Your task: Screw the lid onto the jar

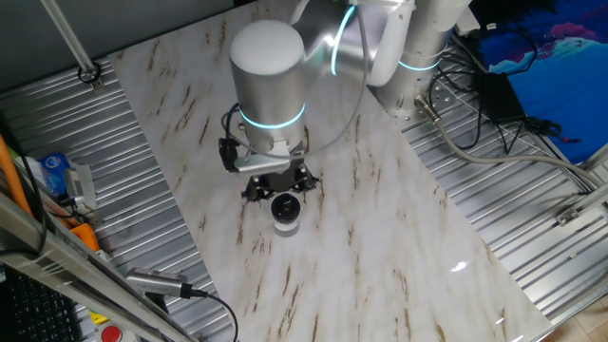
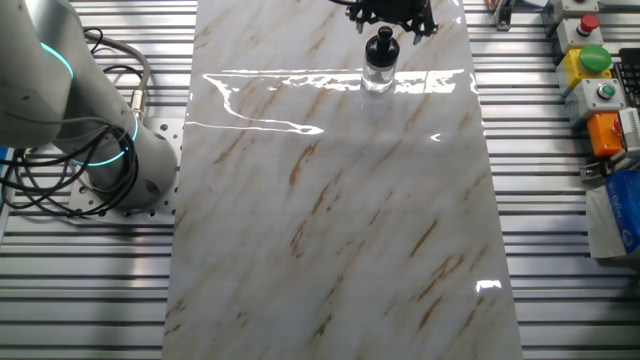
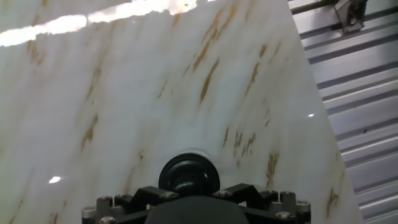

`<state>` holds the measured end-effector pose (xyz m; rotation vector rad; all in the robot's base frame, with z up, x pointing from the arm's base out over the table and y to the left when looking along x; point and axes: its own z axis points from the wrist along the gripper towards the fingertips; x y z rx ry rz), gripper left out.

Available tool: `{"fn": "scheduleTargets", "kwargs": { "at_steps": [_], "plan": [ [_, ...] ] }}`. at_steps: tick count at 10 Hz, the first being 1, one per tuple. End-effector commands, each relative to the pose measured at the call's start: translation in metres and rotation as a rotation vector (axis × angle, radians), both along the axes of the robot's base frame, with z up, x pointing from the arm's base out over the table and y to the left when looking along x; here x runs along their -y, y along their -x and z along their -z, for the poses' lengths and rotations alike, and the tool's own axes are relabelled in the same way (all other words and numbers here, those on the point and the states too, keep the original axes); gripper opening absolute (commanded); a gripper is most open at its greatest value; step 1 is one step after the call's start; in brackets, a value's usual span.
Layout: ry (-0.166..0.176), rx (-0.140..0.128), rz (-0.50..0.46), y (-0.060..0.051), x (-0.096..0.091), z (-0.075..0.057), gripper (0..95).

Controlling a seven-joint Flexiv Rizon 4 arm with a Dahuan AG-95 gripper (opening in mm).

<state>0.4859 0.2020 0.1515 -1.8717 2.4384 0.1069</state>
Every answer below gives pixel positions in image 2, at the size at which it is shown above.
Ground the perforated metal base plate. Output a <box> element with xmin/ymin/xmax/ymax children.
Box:
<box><xmin>67</xmin><ymin>117</ymin><xmax>184</xmax><ymax>221</ymax></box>

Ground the small metal clamp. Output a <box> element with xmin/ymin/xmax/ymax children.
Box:
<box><xmin>578</xmin><ymin>159</ymin><xmax>606</xmax><ymax>182</ymax></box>

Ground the orange button box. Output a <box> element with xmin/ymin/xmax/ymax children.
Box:
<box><xmin>586</xmin><ymin>112</ymin><xmax>625</xmax><ymax>159</ymax></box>

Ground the plain grey button box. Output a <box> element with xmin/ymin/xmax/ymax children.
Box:
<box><xmin>549</xmin><ymin>0</ymin><xmax>600</xmax><ymax>24</ymax></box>

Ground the clear glass jar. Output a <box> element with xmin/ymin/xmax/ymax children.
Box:
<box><xmin>360</xmin><ymin>62</ymin><xmax>397</xmax><ymax>94</ymax></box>

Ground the black base cable bundle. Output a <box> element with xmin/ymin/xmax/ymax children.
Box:
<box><xmin>0</xmin><ymin>123</ymin><xmax>141</xmax><ymax>219</ymax></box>

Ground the black keyboard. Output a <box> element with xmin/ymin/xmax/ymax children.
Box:
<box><xmin>612</xmin><ymin>47</ymin><xmax>640</xmax><ymax>109</ymax></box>

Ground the blue white tissue packet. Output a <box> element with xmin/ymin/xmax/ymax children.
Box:
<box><xmin>584</xmin><ymin>169</ymin><xmax>640</xmax><ymax>261</ymax></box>

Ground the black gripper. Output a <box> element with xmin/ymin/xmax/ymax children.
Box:
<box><xmin>346</xmin><ymin>0</ymin><xmax>441</xmax><ymax>47</ymax></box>

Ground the thick grey cable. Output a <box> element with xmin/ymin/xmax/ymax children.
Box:
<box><xmin>82</xmin><ymin>29</ymin><xmax>153</xmax><ymax>122</ymax></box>

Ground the grey finned metal device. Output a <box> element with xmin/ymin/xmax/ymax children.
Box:
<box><xmin>617</xmin><ymin>107</ymin><xmax>640</xmax><ymax>161</ymax></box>

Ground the yellow box green button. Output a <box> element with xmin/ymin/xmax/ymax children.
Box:
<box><xmin>556</xmin><ymin>44</ymin><xmax>614</xmax><ymax>92</ymax></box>

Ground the upright metal bracket piece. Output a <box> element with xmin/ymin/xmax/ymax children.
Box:
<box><xmin>492</xmin><ymin>0</ymin><xmax>516</xmax><ymax>31</ymax></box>

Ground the thin black looped cable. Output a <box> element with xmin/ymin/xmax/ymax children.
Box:
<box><xmin>82</xmin><ymin>27</ymin><xmax>147</xmax><ymax>84</ymax></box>

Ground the red button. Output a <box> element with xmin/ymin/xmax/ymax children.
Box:
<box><xmin>556</xmin><ymin>13</ymin><xmax>604</xmax><ymax>54</ymax></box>

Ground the grey box small green button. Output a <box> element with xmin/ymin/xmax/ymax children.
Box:
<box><xmin>574</xmin><ymin>78</ymin><xmax>627</xmax><ymax>119</ymax></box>

